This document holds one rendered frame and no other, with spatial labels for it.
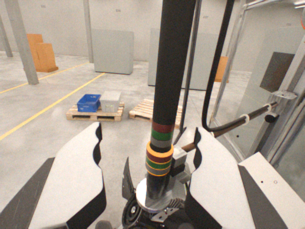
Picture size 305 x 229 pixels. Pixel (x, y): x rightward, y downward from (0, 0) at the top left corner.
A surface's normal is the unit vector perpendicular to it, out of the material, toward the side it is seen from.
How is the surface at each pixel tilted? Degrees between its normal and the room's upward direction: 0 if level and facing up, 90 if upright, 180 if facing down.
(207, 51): 90
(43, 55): 90
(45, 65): 90
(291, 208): 50
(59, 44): 90
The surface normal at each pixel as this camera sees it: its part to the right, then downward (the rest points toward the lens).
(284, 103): -0.82, 0.21
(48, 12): -0.05, 0.47
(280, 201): -0.71, -0.63
